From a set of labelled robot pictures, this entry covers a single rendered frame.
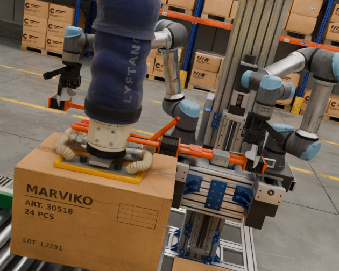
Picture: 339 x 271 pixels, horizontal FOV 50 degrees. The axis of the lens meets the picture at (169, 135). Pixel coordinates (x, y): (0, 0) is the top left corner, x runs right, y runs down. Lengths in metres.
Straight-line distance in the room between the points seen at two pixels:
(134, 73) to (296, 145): 0.94
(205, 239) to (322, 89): 1.13
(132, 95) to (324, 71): 0.90
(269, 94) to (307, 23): 7.29
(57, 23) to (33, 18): 0.61
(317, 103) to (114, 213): 1.06
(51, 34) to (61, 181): 8.08
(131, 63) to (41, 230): 0.75
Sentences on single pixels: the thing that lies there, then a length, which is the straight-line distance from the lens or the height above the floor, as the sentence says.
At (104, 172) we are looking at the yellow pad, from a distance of 1.42.
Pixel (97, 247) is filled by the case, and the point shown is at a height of 0.79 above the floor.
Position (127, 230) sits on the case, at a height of 0.89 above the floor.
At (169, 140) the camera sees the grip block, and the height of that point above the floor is 1.22.
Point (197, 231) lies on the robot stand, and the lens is 2.31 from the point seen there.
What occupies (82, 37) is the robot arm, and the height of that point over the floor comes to 1.52.
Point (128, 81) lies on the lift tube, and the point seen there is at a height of 1.44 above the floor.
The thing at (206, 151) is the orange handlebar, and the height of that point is 1.20.
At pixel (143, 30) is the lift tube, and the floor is 1.63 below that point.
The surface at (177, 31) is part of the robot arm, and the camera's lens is 1.76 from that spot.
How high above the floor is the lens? 1.73
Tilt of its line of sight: 19 degrees down
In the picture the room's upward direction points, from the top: 12 degrees clockwise
